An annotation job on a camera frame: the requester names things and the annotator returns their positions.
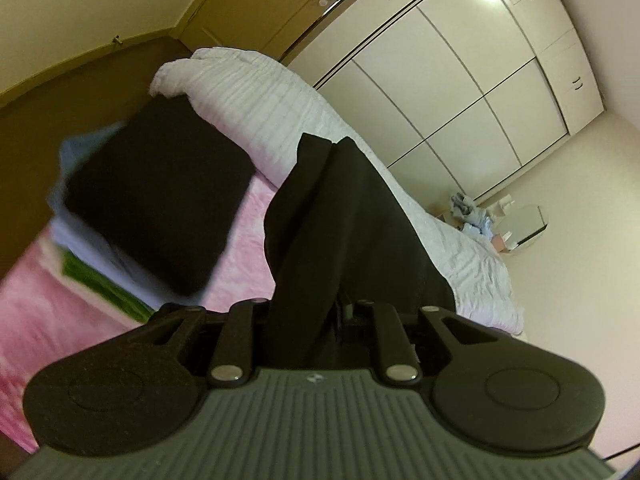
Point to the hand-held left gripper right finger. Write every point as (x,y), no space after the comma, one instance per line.
(386,332)

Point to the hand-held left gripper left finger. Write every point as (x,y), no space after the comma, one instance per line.
(239,332)

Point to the black pants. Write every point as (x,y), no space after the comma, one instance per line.
(345,220)

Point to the pile of blue clothes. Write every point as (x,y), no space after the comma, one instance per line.
(470,215)

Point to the stack of folded clothes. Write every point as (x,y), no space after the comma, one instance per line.
(85,242)

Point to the pink box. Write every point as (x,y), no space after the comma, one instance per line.
(501,245)

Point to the green folded garment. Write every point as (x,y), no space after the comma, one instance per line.
(100,280)

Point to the black folded garment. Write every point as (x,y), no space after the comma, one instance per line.
(160,190)

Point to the pink floral blanket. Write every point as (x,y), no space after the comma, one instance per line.
(45,340)

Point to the white ribbed duvet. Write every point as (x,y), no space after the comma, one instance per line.
(280,105)

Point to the blue folded garment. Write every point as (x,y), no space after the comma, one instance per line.
(85,147)

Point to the white sliding door wardrobe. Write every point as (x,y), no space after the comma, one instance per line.
(450,75)

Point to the brown wooden headboard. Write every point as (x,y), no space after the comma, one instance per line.
(65,105)

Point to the wooden door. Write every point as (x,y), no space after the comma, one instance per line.
(280,5)

